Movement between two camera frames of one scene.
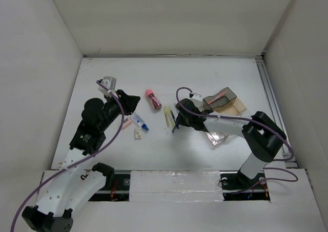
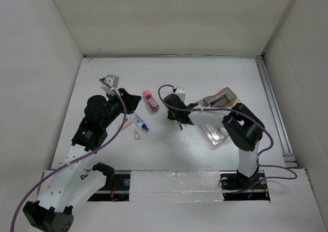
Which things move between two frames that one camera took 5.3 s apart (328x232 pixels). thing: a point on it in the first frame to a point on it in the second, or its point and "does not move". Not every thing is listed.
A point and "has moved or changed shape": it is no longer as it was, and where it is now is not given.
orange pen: [217, 97] does not move
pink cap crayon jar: [156, 103] has moved or changed shape
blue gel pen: [177, 126] to [213, 102]
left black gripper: [128, 102] does not move
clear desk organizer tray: [226, 102] does not move
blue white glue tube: [139, 122] does not move
